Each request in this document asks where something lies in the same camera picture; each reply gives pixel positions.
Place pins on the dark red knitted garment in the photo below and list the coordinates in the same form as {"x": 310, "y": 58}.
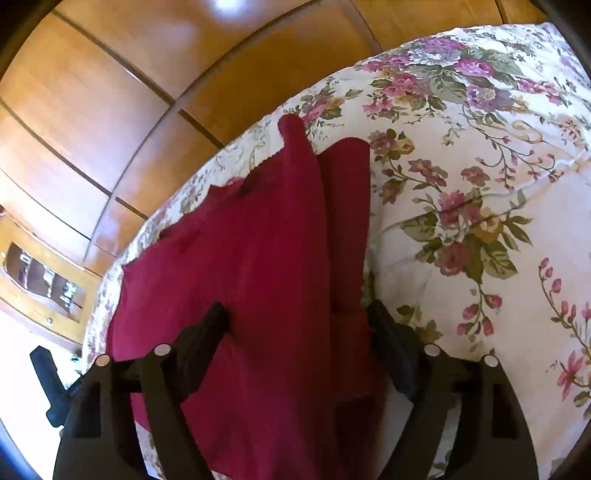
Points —
{"x": 268, "y": 249}

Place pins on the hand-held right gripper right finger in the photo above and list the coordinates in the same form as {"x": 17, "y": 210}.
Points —
{"x": 392, "y": 344}

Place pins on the black object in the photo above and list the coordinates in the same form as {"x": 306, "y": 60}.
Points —
{"x": 48, "y": 383}

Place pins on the wooden glass-door cabinet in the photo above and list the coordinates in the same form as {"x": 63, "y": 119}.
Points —
{"x": 46, "y": 281}

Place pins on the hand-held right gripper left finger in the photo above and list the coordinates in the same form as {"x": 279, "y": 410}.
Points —
{"x": 203, "y": 346}

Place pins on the floral bedspread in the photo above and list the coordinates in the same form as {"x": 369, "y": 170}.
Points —
{"x": 485, "y": 194}

